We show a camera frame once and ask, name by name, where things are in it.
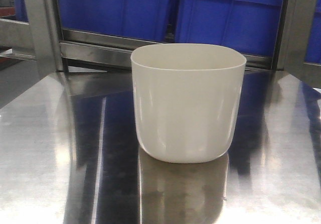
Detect blue crate behind left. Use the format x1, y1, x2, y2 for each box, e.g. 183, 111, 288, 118
58, 0, 174, 42

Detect blue crate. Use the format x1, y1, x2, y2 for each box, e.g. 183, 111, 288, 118
304, 0, 320, 65
14, 0, 28, 22
58, 0, 174, 42
175, 0, 283, 57

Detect blue crate behind right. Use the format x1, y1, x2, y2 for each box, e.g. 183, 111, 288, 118
175, 0, 283, 57

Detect blue crate far right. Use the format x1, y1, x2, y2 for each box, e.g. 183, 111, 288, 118
304, 0, 320, 65

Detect blue crate far left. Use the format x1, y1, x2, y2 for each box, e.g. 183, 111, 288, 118
14, 0, 28, 22

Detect steel shelf frame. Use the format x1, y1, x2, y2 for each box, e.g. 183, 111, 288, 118
1, 0, 320, 81

